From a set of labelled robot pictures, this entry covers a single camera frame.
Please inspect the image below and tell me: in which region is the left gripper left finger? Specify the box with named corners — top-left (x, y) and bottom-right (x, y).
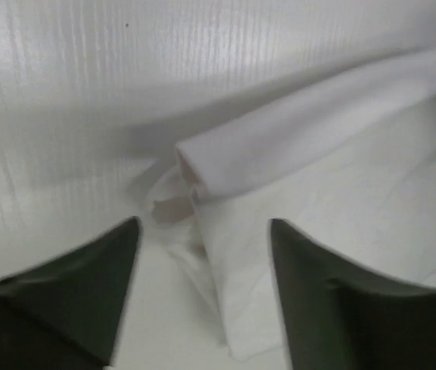
top-left (0, 217), bottom-right (141, 369)

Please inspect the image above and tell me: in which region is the white t-shirt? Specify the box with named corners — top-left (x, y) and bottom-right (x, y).
top-left (143, 47), bottom-right (436, 360)

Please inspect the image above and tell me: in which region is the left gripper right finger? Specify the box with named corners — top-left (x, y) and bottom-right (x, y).
top-left (270, 219), bottom-right (436, 369)

